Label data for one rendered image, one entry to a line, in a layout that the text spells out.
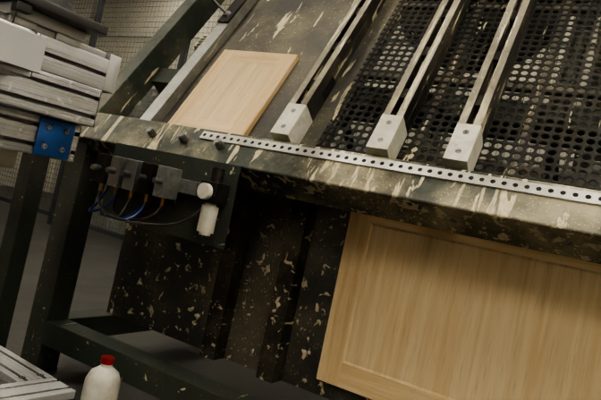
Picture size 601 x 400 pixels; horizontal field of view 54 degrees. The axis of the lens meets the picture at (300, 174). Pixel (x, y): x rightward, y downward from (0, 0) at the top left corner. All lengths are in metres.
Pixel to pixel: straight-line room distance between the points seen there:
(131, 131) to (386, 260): 0.92
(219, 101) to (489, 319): 1.07
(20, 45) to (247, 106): 0.87
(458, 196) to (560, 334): 0.44
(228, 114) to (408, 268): 0.75
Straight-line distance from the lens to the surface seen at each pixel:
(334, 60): 1.87
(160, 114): 2.06
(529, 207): 1.41
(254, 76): 2.03
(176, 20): 2.47
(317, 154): 1.61
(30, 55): 1.25
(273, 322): 1.84
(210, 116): 1.95
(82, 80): 1.45
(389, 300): 1.72
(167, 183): 1.70
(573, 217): 1.40
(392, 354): 1.73
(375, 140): 1.57
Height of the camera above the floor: 0.74
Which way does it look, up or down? 3 degrees up
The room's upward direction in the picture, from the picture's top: 12 degrees clockwise
